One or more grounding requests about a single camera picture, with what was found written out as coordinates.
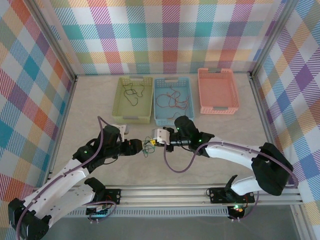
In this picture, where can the aluminium frame leg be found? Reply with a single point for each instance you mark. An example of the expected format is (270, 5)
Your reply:
(300, 222)

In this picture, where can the blue plastic basket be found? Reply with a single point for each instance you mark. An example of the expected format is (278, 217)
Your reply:
(165, 112)

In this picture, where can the pink plastic basket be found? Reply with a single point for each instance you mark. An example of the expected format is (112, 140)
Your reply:
(217, 92)

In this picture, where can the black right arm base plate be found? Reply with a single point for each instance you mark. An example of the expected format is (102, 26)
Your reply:
(217, 195)

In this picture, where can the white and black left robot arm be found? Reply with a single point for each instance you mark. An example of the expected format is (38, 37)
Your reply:
(57, 185)

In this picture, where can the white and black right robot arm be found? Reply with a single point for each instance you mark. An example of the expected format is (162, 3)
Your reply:
(232, 152)

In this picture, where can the yellow-green plastic basket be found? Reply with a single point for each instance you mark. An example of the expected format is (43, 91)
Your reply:
(132, 110)

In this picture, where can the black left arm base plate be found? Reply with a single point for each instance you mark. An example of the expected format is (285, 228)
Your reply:
(112, 196)

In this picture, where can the aluminium table side rail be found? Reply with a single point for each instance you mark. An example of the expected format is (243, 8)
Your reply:
(70, 95)
(257, 95)

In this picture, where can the aluminium mounting rail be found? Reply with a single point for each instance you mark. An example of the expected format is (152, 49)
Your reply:
(162, 196)

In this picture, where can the aluminium frame post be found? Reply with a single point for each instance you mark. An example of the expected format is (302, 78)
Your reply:
(55, 42)
(272, 37)

